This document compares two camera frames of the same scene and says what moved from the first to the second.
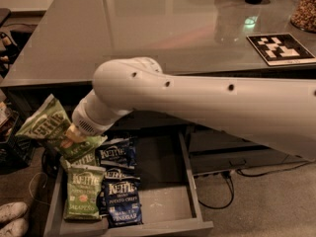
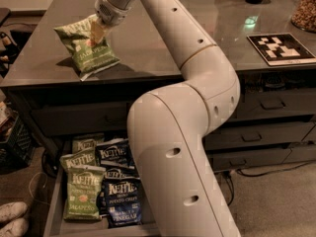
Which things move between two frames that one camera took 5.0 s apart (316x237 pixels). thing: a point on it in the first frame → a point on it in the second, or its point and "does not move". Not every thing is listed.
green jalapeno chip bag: (48, 124) → (87, 58)
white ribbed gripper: (81, 120) → (109, 13)
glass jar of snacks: (304, 16) does not move
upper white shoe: (12, 210) does not move
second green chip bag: (84, 184) does not move
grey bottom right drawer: (223, 160) does not move
